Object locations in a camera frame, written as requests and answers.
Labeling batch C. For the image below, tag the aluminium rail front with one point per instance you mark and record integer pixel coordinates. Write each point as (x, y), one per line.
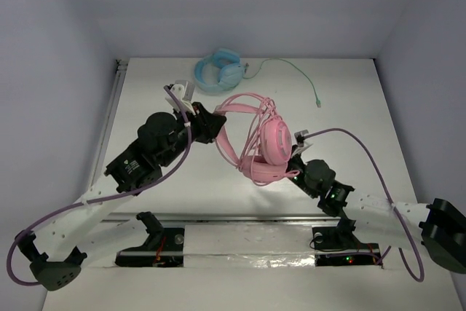
(204, 218)

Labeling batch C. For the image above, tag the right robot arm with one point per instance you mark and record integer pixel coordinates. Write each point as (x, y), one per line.
(436, 230)

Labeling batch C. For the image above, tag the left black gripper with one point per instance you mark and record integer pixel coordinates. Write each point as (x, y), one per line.
(207, 126)

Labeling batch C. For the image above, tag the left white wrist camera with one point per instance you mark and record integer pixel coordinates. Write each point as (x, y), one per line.
(180, 96)

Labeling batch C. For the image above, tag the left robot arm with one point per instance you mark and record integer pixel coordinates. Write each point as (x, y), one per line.
(61, 244)

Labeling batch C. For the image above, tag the aluminium rail left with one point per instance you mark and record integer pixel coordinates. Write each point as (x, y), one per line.
(120, 73)

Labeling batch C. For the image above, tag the pink headphones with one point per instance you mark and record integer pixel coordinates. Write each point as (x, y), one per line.
(268, 146)

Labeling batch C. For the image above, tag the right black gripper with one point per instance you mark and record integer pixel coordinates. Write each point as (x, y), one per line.
(293, 159)

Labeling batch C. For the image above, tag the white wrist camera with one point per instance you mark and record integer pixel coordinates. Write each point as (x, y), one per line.
(180, 96)
(301, 144)

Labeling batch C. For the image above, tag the blue headphones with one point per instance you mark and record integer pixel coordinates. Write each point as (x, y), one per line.
(219, 72)

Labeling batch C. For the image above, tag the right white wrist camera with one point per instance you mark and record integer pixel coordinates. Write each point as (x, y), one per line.
(301, 144)

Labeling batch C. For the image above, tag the aluminium rail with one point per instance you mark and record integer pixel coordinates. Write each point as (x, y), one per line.
(120, 73)
(204, 218)

